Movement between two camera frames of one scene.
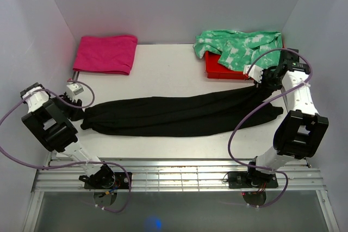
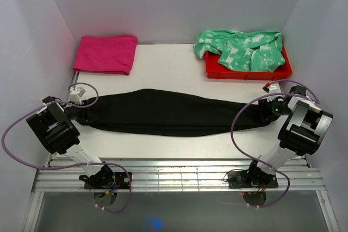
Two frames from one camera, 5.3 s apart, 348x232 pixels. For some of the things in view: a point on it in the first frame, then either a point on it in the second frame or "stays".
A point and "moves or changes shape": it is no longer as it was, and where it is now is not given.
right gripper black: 272,88 -> 264,105
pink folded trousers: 111,55 stays
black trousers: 180,115 moves or changes shape
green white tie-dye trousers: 236,48 stays
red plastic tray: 215,70 stays
